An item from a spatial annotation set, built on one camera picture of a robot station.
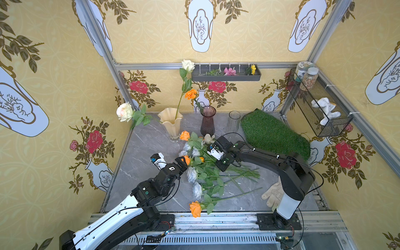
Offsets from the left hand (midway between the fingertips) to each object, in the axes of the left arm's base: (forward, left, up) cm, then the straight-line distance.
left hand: (175, 161), depth 77 cm
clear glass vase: (+26, -33, 0) cm, 42 cm away
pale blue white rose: (+16, -5, -13) cm, 21 cm away
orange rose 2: (-18, -10, -12) cm, 24 cm away
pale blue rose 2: (-11, -11, -12) cm, 19 cm away
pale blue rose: (-3, -8, -9) cm, 12 cm away
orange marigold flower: (+30, -8, +17) cm, 36 cm away
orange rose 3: (+16, -10, -7) cm, 20 cm away
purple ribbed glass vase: (+28, -18, -4) cm, 33 cm away
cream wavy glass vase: (+30, +5, -2) cm, 30 cm away
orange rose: (+6, -5, -9) cm, 12 cm away
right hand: (+6, -25, -12) cm, 28 cm away
